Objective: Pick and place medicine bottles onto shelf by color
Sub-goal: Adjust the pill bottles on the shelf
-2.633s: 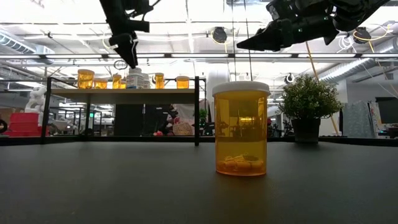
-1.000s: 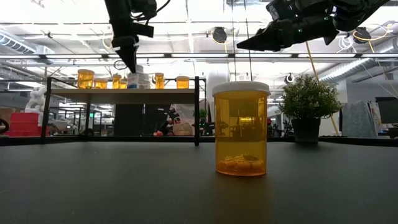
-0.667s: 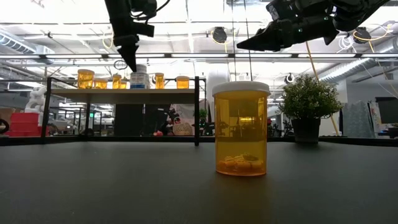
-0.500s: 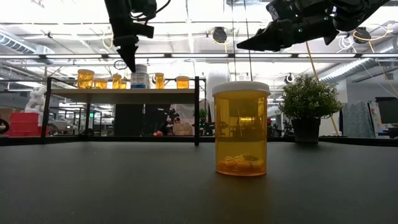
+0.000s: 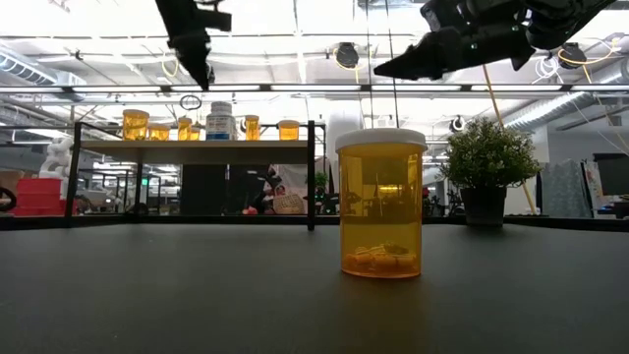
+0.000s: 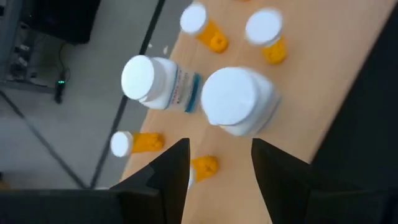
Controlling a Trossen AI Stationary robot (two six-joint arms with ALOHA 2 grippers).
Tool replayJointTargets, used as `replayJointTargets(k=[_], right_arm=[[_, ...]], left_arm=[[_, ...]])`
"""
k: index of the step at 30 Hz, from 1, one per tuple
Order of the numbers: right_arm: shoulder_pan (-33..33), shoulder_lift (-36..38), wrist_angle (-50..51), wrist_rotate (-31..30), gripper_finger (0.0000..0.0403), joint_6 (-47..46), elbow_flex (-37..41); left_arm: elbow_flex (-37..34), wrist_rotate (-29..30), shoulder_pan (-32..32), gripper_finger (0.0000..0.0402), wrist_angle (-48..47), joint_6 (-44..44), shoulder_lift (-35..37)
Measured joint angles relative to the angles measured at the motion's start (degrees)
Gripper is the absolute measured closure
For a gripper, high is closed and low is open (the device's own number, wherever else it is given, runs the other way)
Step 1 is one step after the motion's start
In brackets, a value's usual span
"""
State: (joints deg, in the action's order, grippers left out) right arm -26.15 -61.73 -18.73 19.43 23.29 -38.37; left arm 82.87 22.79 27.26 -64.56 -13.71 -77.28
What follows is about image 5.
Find thin black hanging cable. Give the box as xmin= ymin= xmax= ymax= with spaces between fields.
xmin=365 ymin=0 xmax=373 ymax=130

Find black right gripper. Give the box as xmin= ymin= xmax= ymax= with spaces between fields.
xmin=372 ymin=0 xmax=538 ymax=83

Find white lumpy figure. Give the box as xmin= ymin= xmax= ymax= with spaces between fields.
xmin=37 ymin=136 xmax=75 ymax=198

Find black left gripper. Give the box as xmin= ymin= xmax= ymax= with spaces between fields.
xmin=154 ymin=0 xmax=233 ymax=92

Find large orange pill bottle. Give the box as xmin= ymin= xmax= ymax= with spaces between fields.
xmin=277 ymin=119 xmax=301 ymax=143
xmin=148 ymin=124 xmax=173 ymax=143
xmin=335 ymin=128 xmax=429 ymax=280
xmin=122 ymin=108 xmax=150 ymax=143

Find black metal shelf frame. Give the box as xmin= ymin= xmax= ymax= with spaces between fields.
xmin=65 ymin=120 xmax=328 ymax=232

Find black monitor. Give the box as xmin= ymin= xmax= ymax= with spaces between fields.
xmin=593 ymin=152 xmax=629 ymax=198

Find woven beige bag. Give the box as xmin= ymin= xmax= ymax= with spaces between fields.
xmin=272 ymin=193 xmax=306 ymax=216

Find black cable loop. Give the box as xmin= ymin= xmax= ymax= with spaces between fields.
xmin=179 ymin=93 xmax=203 ymax=112

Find green potted plant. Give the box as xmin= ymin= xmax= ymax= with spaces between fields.
xmin=440 ymin=116 xmax=543 ymax=230

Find silver ventilation duct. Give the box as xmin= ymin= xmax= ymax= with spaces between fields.
xmin=503 ymin=58 xmax=629 ymax=130
xmin=0 ymin=51 xmax=87 ymax=89

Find white supplement bottle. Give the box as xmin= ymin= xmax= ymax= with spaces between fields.
xmin=204 ymin=101 xmax=238 ymax=143

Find light wooden shelf board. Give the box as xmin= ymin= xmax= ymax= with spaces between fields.
xmin=81 ymin=140 xmax=315 ymax=166

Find grey hanging cloth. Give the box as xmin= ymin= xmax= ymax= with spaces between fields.
xmin=540 ymin=159 xmax=594 ymax=219

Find black round object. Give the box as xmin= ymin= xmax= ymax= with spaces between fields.
xmin=0 ymin=185 xmax=19 ymax=213

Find red storage crate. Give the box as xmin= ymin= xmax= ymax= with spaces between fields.
xmin=10 ymin=177 xmax=79 ymax=217

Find yellow hanging cable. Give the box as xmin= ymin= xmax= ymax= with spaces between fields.
xmin=481 ymin=63 xmax=538 ymax=215

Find small green plant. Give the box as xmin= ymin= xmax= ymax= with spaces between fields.
xmin=314 ymin=171 xmax=329 ymax=203

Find person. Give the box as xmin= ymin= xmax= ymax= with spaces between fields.
xmin=253 ymin=164 xmax=325 ymax=216

